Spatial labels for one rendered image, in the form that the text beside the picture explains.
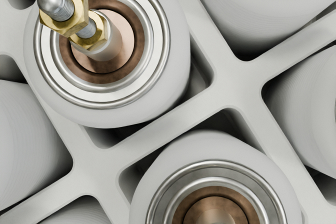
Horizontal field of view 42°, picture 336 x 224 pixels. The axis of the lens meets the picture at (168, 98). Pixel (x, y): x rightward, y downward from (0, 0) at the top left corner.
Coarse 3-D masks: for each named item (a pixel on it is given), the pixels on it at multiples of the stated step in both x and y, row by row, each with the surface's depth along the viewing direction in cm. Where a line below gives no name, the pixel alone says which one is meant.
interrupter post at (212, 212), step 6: (210, 210) 23; (216, 210) 23; (222, 210) 23; (204, 216) 22; (210, 216) 22; (216, 216) 22; (222, 216) 22; (228, 216) 23; (198, 222) 22; (204, 222) 21; (210, 222) 21; (216, 222) 21; (222, 222) 21; (228, 222) 21; (234, 222) 23
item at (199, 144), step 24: (168, 144) 36; (192, 144) 24; (216, 144) 24; (240, 144) 24; (168, 168) 24; (264, 168) 24; (144, 192) 24; (288, 192) 24; (144, 216) 24; (288, 216) 23
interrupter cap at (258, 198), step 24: (192, 168) 23; (216, 168) 23; (240, 168) 23; (168, 192) 23; (192, 192) 23; (216, 192) 23; (240, 192) 23; (264, 192) 23; (168, 216) 23; (192, 216) 24; (240, 216) 23; (264, 216) 23
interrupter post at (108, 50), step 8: (104, 16) 21; (112, 24) 22; (112, 32) 21; (112, 40) 22; (120, 40) 24; (80, 48) 21; (96, 48) 21; (104, 48) 21; (112, 48) 22; (120, 48) 24; (88, 56) 23; (96, 56) 22; (104, 56) 23; (112, 56) 24
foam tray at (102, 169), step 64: (0, 0) 32; (192, 0) 31; (0, 64) 34; (192, 64) 42; (256, 64) 31; (64, 128) 31; (128, 128) 42; (192, 128) 42; (256, 128) 31; (64, 192) 31; (128, 192) 33; (320, 192) 30
